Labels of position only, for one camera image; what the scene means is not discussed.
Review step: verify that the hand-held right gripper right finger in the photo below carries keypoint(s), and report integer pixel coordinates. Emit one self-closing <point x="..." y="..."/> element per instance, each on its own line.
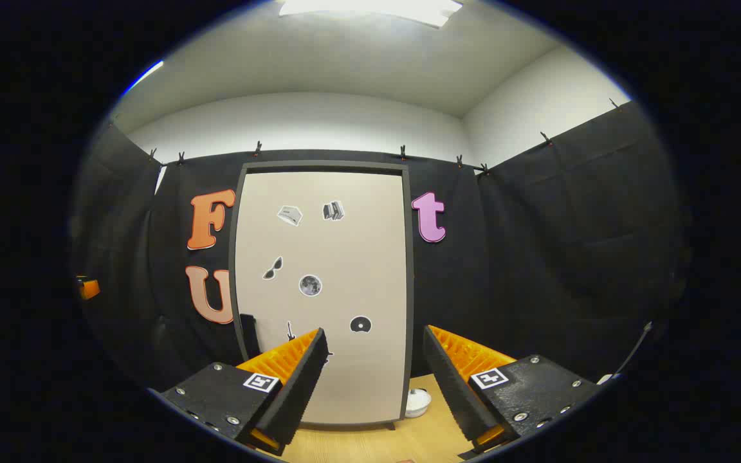
<point x="448" y="386"/>

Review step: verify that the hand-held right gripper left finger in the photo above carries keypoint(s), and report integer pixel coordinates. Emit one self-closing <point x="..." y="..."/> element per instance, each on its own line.
<point x="303" y="379"/>

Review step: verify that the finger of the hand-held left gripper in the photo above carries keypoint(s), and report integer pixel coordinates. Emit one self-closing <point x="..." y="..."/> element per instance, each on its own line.
<point x="89" y="289"/>

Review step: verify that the beige cabinet door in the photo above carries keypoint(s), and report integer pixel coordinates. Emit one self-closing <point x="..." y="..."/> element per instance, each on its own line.
<point x="357" y="257"/>

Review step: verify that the grey cabinet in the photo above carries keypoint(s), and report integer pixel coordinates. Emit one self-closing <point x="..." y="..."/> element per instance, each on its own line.
<point x="322" y="166"/>

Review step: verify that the white bowl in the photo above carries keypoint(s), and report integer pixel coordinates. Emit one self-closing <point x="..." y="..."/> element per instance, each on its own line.
<point x="417" y="404"/>

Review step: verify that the black backdrop cloth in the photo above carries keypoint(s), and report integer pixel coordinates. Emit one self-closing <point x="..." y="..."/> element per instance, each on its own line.
<point x="505" y="257"/>

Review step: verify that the ceiling light panel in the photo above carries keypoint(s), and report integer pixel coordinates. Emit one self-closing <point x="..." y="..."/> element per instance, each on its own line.
<point x="370" y="8"/>
<point x="145" y="76"/>

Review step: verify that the row of black cloth clips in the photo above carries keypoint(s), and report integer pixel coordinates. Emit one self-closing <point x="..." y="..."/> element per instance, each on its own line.
<point x="402" y="152"/>

